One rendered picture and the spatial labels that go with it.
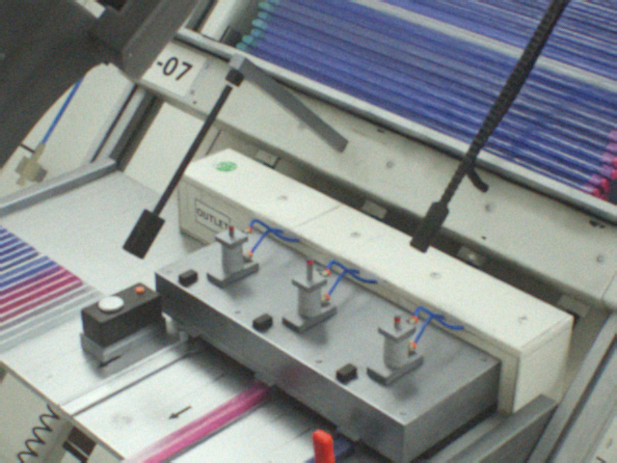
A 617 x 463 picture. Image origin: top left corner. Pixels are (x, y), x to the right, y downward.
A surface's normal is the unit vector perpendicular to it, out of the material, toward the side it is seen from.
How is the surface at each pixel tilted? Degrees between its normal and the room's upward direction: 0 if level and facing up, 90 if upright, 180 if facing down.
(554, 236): 90
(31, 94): 101
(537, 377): 90
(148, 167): 90
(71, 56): 109
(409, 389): 43
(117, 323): 90
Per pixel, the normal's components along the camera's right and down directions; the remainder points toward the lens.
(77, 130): -0.51, -0.33
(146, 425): 0.01, -0.86
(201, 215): -0.71, 0.36
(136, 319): 0.70, 0.37
